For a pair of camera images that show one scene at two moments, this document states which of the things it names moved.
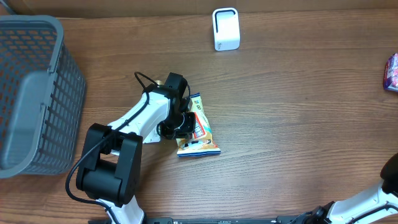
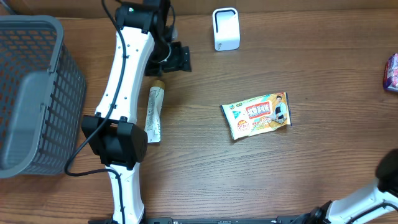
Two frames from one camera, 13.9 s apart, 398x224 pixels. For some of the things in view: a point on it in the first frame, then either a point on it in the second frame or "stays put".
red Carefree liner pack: x=390 y=74 stays put
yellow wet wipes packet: x=201 y=141 -> x=250 y=116
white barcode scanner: x=226 y=23 stays put
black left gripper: x=168 y=132 -> x=182 y=60
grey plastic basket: x=42 y=97 stays put
